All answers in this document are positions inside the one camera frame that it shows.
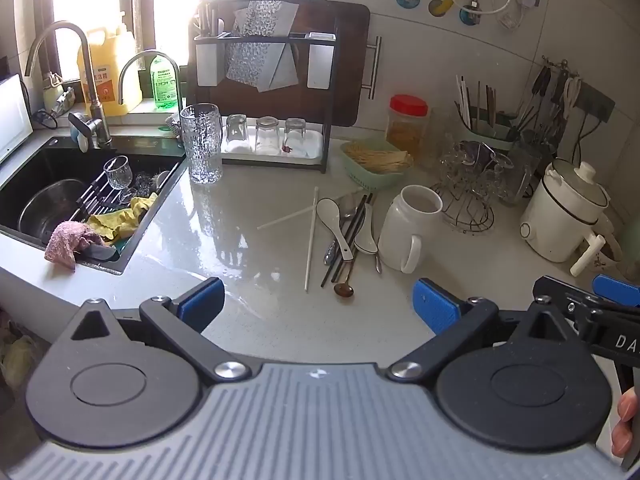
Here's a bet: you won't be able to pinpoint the person's right hand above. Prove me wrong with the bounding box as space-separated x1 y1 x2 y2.
611 389 637 458

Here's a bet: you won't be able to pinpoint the white ceramic spoon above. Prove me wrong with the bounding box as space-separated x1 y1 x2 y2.
353 195 379 256
316 197 354 261

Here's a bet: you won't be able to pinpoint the white countertop appliance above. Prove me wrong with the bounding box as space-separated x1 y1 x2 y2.
0 73 34 163

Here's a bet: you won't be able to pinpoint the black sink drain rack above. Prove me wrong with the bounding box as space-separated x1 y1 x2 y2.
67 167 173 226

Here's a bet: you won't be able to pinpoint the white cutlery holder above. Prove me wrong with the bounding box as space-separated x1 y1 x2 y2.
195 35 227 88
305 31 338 91

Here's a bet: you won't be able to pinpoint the green plastic basket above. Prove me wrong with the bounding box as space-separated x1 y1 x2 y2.
340 139 416 192

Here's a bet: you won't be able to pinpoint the ribbed glass pitcher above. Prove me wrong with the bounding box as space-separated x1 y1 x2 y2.
502 142 547 207

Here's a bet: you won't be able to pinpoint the copper spoon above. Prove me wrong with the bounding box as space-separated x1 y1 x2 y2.
333 240 362 301

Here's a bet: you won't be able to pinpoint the white-handled scissors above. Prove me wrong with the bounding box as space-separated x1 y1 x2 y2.
562 76 585 122

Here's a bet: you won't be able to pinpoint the bunch of assorted chopsticks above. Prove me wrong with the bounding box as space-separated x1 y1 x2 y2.
454 75 501 133

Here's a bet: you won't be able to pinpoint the set of hanging kitchen utensils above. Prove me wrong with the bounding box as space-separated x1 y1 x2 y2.
505 57 576 143

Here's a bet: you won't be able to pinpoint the steel pot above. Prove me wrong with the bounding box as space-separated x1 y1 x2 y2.
17 178 90 241

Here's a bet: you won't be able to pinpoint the yellow detergent jug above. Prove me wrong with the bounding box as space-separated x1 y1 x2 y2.
76 22 144 119

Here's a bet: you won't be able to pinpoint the white drip tray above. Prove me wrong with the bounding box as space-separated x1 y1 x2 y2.
221 125 324 165

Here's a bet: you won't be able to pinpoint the red-lid plastic jar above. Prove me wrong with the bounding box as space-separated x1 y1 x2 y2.
386 94 431 157

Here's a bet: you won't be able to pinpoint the plain black chopstick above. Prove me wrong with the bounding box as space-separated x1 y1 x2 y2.
320 193 371 288

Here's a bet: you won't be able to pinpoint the clear glass tumbler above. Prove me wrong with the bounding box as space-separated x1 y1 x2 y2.
283 117 307 157
225 113 249 153
254 116 282 157

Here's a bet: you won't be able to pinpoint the wooden chopstick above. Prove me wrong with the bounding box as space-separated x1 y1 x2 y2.
327 194 372 286

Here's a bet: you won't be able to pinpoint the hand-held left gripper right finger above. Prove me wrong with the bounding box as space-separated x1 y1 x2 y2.
387 278 588 383

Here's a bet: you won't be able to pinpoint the brown wooden cutting board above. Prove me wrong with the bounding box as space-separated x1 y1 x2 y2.
186 0 372 130

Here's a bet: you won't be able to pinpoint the white ceramic mug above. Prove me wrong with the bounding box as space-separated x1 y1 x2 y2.
377 185 444 274

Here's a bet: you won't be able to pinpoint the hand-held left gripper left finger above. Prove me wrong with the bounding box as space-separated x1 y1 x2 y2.
52 276 253 383

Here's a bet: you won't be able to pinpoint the yellow cloth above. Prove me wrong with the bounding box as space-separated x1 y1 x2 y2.
87 193 159 241

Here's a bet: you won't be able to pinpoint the dried noodles bundle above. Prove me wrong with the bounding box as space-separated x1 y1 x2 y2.
345 144 415 171

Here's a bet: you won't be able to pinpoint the steel bar handle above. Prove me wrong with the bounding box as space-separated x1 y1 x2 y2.
366 35 384 102

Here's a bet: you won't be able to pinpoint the tall chrome faucet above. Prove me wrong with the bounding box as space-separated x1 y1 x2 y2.
24 20 113 150

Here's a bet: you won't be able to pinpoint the green utensil holder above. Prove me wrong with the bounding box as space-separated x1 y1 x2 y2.
452 102 518 153

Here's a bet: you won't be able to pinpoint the wire glass rack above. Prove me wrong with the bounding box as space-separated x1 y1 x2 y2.
429 140 497 235

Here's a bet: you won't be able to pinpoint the small stemmed glass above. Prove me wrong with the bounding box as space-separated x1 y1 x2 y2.
103 155 132 198

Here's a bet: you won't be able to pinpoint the tall textured glass pitcher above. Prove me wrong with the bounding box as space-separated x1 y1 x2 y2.
179 103 224 186

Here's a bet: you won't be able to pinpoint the clear crystal goblet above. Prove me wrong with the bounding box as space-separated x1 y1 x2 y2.
480 145 516 181
440 142 476 181

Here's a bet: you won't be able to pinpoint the green dish soap bottle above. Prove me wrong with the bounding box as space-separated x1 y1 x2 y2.
150 52 181 111

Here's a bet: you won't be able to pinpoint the white patterned bowl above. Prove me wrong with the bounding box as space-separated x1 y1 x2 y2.
597 237 628 273

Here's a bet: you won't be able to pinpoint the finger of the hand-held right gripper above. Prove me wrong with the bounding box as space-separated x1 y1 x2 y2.
531 275 608 333
591 274 640 311

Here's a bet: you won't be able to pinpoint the white electric pot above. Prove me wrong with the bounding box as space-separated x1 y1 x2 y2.
519 157 615 278

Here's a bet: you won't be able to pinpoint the gray patterned cloth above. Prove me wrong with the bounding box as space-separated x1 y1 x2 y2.
225 0 302 93

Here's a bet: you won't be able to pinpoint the black power cables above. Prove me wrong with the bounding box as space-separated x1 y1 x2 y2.
570 110 608 161

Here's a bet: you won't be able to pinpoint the black metal dish rack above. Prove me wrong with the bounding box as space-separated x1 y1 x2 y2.
187 0 343 174

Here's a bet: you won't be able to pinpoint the small chrome faucet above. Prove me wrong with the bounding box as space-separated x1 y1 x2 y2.
118 51 179 107

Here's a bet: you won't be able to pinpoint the black kitchen sink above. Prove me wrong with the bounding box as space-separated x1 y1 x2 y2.
0 135 187 277

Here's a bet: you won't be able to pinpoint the black power strip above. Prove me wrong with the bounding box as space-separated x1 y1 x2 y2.
570 80 617 122

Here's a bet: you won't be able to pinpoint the pink cloth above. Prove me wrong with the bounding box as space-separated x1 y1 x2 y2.
44 220 108 273

